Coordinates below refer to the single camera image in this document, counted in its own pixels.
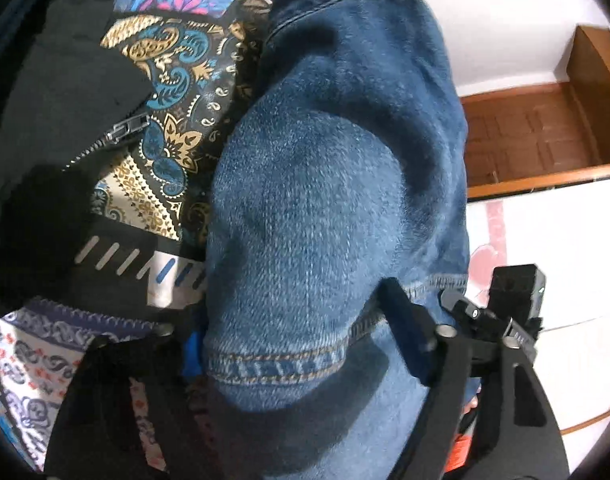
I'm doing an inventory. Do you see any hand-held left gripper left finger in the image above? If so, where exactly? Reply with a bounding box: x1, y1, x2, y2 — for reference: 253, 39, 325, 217
42, 322, 221, 480

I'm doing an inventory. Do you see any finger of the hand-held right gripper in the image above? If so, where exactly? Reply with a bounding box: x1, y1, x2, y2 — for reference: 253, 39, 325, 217
437, 287, 510, 346

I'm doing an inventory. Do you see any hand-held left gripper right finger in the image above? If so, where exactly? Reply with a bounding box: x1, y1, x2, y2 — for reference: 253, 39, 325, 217
377, 277, 572, 480

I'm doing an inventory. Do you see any blue denim jacket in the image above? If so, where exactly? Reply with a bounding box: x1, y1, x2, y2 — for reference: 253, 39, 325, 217
182, 0, 474, 480

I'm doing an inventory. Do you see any white panel with pink print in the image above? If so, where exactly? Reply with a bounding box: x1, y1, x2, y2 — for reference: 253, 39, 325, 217
465, 187, 610, 433

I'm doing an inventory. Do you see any patchwork bedspread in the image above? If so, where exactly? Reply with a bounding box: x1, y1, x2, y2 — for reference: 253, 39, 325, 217
0, 297, 206, 476

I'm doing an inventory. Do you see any dark patterned cloth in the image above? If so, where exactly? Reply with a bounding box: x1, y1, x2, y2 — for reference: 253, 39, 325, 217
70, 0, 286, 306

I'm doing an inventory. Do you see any black zip jacket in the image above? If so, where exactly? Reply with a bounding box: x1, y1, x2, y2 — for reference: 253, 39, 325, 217
0, 0, 155, 301

